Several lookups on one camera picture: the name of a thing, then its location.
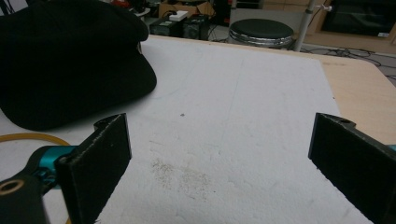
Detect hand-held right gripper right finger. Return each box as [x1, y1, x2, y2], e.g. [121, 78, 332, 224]
[307, 112, 396, 224]

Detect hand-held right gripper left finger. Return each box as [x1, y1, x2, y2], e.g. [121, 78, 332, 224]
[54, 112, 133, 224]

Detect black cap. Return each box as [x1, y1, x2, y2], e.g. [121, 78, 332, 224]
[0, 0, 158, 132]

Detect yellow rubber band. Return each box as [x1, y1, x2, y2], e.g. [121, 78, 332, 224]
[0, 133, 71, 147]

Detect white foam mat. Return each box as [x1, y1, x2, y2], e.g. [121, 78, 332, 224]
[0, 37, 375, 224]

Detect metal stand pole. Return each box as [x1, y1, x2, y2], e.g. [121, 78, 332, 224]
[292, 0, 318, 52]

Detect black monitor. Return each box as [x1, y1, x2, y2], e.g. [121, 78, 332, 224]
[320, 0, 396, 37]

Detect round black stool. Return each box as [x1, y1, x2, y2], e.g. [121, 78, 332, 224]
[228, 18, 295, 49]

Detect black equipment box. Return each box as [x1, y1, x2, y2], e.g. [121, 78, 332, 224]
[148, 14, 210, 41]

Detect white power adapter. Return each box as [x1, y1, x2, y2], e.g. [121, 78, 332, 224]
[168, 10, 190, 22]

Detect cardboard box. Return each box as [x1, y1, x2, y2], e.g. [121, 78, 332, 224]
[158, 1, 216, 19]

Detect black floor cables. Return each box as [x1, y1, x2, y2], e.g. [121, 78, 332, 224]
[300, 45, 396, 81]

